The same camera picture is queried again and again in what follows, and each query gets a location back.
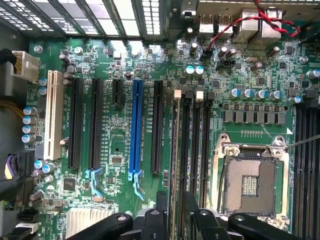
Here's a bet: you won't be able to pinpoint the white power connector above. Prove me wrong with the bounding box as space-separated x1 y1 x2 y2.
11 50 41 83

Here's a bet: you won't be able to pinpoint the black sleeved wire bundle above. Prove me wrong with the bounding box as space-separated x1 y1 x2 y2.
0 48 19 76

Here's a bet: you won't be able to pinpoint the long black expansion slot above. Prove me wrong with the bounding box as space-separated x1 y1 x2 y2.
151 79 165 175
84 78 105 198
67 77 85 170

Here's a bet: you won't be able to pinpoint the black plug with purple wires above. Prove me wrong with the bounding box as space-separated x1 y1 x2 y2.
0 149 36 198

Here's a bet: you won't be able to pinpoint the silver finned heat sink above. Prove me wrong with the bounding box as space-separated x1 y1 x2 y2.
65 206 120 240

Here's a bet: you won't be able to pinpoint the open metal PC case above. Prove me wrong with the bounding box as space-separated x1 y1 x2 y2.
0 0 320 45

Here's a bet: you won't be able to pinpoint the green Dell motherboard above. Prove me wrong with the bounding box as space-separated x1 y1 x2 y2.
24 19 320 240

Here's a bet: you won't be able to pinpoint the CPU socket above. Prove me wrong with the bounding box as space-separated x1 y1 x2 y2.
211 133 291 227

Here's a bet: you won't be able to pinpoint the metal locking lever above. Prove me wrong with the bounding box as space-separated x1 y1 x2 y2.
284 134 320 151

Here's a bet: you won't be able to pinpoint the blue expansion slot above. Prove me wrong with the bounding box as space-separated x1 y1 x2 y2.
127 79 146 202

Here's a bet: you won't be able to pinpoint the metal USB port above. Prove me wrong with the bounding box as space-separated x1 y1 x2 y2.
198 13 215 36
216 13 235 36

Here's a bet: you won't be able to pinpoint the white expansion slot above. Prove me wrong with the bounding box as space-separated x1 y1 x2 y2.
43 69 65 161

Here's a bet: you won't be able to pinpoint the short black expansion slot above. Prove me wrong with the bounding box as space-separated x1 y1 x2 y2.
111 79 125 106

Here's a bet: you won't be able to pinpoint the metal rear port block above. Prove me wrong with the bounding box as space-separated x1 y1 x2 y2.
252 6 285 46
232 8 261 44

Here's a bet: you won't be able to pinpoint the metal socket cover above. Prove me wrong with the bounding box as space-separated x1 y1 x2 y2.
254 213 292 232

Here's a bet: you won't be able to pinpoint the red and black twisted wire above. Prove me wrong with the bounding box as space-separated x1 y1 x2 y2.
206 0 302 51

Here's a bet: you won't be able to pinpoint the yellow braided wires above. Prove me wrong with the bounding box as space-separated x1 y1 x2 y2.
0 99 25 119

